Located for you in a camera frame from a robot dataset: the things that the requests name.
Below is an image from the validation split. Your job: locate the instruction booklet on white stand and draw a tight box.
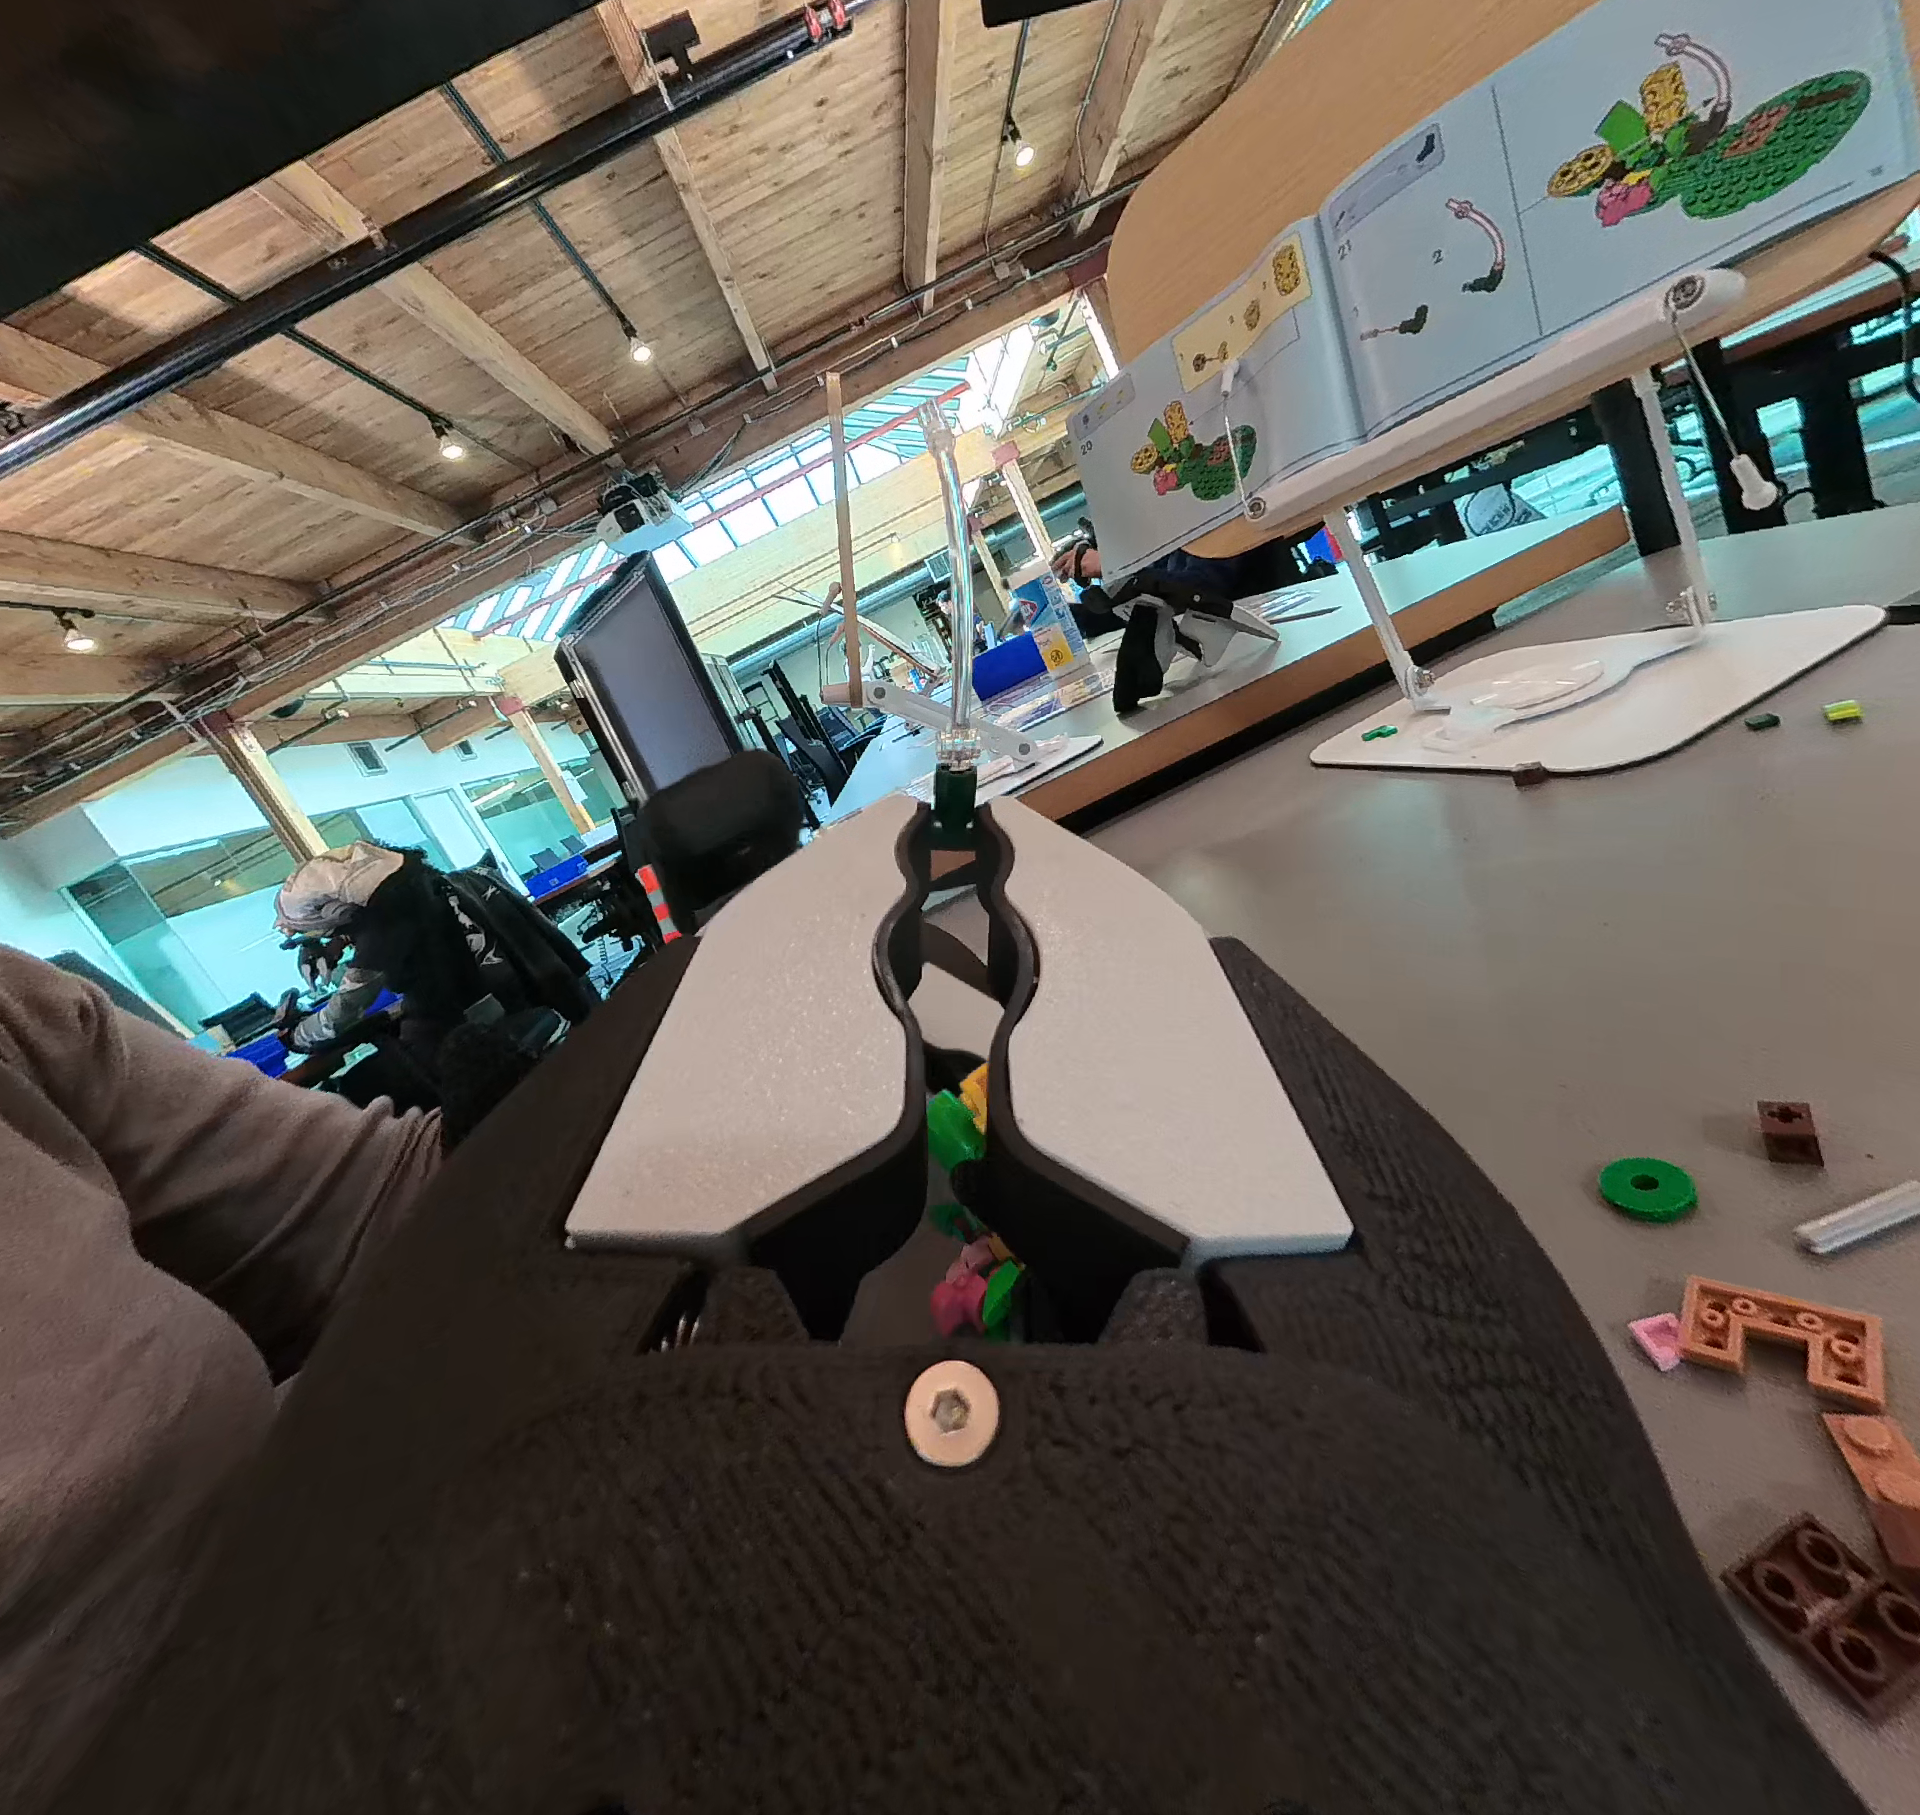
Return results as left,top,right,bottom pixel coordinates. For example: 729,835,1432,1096
1064,0,1920,780

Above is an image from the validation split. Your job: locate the person's grey sweater torso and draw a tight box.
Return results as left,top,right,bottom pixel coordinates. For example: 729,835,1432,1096
0,1291,287,1815

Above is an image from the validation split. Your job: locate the open instruction booklet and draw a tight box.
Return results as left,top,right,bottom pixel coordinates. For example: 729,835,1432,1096
1069,0,1894,574

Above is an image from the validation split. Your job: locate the person's left forearm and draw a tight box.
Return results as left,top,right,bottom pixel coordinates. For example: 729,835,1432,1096
0,946,447,1396

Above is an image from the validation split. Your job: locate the tan notched toy plate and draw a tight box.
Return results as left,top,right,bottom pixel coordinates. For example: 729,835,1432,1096
1674,1276,1887,1412

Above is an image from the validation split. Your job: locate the green round toy ring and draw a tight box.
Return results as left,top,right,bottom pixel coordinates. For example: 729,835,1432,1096
1596,1157,1700,1225

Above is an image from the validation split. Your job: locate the brown toy plate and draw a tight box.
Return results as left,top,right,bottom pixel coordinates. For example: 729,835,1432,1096
1720,1512,1920,1724

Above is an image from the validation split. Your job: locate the neighbouring wooden-edged desk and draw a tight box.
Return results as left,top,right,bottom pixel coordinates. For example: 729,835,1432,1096
817,501,1633,822

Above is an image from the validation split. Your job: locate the black monitor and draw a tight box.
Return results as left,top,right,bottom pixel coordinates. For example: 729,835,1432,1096
554,550,746,807

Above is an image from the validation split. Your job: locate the grey toy bar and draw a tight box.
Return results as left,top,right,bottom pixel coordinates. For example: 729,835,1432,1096
1795,1180,1920,1256

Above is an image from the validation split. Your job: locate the toy brick plant model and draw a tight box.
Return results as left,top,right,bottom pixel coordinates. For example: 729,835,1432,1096
921,1049,1029,1345

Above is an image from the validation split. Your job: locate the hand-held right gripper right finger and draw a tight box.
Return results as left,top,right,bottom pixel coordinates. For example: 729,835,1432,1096
965,794,1354,1265

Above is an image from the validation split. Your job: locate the clear curved toy tube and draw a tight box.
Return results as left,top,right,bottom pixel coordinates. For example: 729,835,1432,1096
917,401,982,770

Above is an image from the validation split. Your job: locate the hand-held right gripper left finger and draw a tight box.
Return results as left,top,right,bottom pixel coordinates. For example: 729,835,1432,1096
564,794,938,1259

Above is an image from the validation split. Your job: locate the white blue carton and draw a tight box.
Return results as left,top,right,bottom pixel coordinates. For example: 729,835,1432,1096
1007,578,1084,680

